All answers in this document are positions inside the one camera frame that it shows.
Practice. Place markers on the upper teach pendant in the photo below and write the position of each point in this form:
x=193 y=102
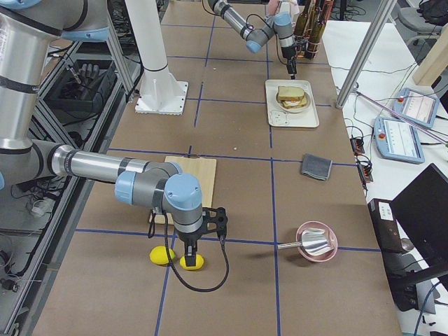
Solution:
x=416 y=106

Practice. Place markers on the lower teach pendant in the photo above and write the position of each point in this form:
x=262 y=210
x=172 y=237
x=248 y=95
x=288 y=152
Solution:
x=397 y=140

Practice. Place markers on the black computer box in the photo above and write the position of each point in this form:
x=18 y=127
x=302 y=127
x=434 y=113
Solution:
x=385 y=226

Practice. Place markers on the upper dark glass bottle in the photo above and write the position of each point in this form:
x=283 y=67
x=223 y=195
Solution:
x=302 y=19

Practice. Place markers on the metal scoop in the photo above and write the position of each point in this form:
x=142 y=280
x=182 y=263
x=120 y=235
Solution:
x=314 y=242

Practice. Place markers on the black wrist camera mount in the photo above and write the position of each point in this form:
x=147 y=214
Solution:
x=215 y=221

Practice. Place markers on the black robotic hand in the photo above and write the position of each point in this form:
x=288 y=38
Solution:
x=88 y=74

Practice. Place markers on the beige round plate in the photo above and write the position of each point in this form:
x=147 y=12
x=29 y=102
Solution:
x=285 y=108

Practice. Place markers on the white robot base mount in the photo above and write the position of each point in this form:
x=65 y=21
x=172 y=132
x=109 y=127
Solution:
x=159 y=92

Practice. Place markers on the pink bowl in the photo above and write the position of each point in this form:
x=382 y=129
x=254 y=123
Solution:
x=319 y=225

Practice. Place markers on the black monitor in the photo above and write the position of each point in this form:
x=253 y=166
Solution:
x=421 y=210

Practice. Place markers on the teach pendant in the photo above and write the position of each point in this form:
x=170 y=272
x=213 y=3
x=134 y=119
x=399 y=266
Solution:
x=416 y=106
x=397 y=140

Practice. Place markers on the dark glass bottle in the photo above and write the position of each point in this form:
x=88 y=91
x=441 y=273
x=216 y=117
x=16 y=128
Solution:
x=302 y=19
x=316 y=27

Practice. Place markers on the lower dark glass bottle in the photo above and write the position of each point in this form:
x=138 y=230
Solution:
x=316 y=27

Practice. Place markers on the white bear tray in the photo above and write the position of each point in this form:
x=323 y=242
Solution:
x=279 y=116

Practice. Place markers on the fried egg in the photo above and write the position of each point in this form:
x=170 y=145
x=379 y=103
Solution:
x=291 y=104

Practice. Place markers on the bread slice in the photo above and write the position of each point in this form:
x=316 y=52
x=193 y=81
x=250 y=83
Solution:
x=302 y=104
x=290 y=93

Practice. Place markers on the aluminium frame post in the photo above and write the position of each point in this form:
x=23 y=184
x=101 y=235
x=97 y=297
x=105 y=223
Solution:
x=373 y=32

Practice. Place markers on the grey folded cloth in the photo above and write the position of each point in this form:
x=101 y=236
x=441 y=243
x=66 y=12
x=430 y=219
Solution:
x=316 y=167

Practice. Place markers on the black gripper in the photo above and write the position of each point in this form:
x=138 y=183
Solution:
x=188 y=239
x=288 y=52

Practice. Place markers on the copper wire bottle rack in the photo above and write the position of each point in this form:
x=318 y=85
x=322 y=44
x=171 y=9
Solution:
x=310 y=26

